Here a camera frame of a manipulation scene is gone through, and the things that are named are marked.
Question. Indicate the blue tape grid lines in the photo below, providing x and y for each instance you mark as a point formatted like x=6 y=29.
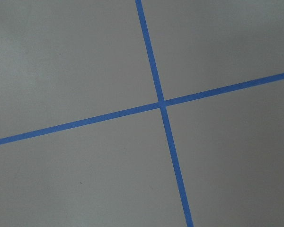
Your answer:
x=161 y=104

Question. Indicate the brown paper table cover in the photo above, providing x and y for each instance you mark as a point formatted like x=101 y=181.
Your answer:
x=66 y=60

